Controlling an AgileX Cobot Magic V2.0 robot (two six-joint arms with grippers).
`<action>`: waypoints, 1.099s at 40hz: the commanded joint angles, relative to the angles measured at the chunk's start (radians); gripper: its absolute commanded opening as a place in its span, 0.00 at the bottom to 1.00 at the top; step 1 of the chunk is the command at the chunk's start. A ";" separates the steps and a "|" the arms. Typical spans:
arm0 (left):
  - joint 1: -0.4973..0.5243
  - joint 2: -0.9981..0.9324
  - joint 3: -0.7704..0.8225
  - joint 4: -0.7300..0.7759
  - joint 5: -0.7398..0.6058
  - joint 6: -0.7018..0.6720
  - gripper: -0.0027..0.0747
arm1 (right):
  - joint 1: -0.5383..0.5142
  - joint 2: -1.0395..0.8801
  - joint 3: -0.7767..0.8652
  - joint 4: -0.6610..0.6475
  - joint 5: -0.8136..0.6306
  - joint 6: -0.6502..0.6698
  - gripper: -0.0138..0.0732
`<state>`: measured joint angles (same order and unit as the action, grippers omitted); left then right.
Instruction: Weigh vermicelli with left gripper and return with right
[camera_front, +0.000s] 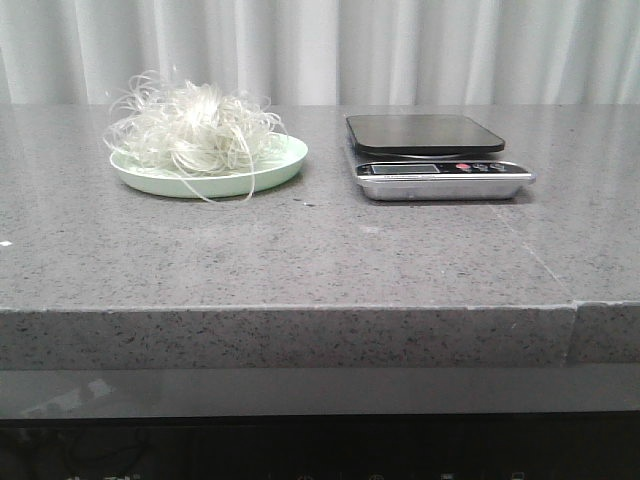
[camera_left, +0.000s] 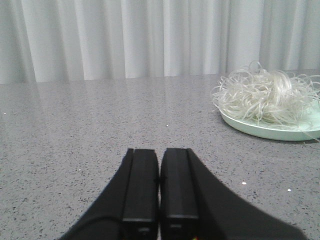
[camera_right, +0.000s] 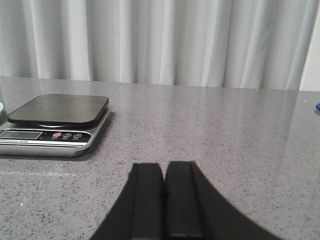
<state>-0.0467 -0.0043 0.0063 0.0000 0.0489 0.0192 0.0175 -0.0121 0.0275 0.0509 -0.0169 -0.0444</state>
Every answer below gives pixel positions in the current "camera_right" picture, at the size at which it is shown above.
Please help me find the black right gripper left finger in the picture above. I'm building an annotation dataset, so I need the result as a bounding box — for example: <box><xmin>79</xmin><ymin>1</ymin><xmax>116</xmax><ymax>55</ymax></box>
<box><xmin>91</xmin><ymin>163</ymin><xmax>164</xmax><ymax>240</ymax></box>

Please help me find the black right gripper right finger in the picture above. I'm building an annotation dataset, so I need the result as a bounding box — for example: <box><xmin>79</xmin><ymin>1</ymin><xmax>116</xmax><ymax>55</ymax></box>
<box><xmin>164</xmin><ymin>161</ymin><xmax>278</xmax><ymax>240</ymax></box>

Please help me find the silver black kitchen scale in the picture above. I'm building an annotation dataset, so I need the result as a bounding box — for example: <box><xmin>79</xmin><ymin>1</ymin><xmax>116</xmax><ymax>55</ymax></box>
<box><xmin>0</xmin><ymin>94</ymin><xmax>111</xmax><ymax>157</ymax></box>

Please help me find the white pleated curtain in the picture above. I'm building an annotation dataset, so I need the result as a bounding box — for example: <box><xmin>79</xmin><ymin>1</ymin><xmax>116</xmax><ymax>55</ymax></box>
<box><xmin>0</xmin><ymin>0</ymin><xmax>320</xmax><ymax>90</ymax></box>

